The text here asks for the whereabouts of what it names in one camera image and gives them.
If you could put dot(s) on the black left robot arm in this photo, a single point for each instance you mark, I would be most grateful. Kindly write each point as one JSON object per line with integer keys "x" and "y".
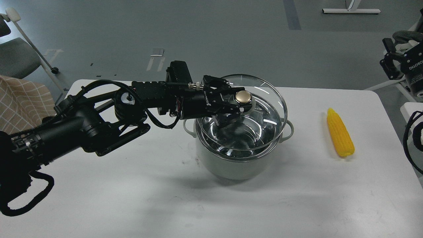
{"x": 104, "y": 116}

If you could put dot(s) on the pale green steel pot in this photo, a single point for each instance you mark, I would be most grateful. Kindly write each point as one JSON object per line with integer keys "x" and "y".
{"x": 235, "y": 170}

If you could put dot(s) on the white chair frame right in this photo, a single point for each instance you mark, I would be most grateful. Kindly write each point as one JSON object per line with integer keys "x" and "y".
{"x": 414, "y": 34}

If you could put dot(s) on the glass lid with gold knob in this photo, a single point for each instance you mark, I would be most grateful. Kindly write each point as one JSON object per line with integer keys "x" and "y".
{"x": 254, "y": 133}

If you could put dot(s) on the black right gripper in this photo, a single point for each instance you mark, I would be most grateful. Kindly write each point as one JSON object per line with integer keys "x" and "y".
{"x": 411, "y": 62}

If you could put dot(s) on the white table leg base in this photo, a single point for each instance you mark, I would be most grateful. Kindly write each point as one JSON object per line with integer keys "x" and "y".
{"x": 352, "y": 8}

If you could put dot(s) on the grey office chair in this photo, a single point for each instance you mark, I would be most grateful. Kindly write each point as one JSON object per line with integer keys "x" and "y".
{"x": 20, "y": 57}

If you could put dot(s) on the beige checked cloth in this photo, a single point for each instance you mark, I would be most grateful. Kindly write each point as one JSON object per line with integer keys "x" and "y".
{"x": 23, "y": 104}

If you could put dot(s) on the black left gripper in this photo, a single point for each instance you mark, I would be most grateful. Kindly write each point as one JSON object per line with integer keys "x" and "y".
{"x": 209, "y": 102}

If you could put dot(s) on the yellow corn cob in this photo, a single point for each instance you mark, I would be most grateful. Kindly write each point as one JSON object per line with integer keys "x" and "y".
{"x": 341, "y": 139}

